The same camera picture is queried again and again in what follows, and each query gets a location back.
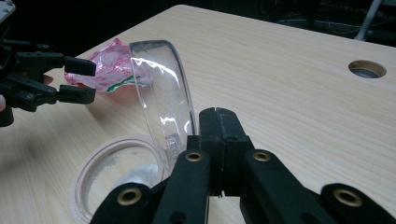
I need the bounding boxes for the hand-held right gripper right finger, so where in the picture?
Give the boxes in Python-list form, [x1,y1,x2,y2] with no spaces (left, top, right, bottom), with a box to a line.
[216,106,337,224]

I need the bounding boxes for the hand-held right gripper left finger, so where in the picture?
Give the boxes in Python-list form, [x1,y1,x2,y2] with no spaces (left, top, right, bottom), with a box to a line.
[152,106,219,224]

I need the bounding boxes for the pink and white plastic bag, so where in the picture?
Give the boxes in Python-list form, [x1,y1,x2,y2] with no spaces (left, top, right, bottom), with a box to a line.
[64,37,153,93]

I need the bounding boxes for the clear jar with beige collar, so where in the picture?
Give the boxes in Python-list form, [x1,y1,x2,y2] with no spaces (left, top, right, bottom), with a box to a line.
[69,39,198,224]

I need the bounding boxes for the black floor cables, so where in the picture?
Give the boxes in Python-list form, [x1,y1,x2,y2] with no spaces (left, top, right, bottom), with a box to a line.
[276,13,359,35]

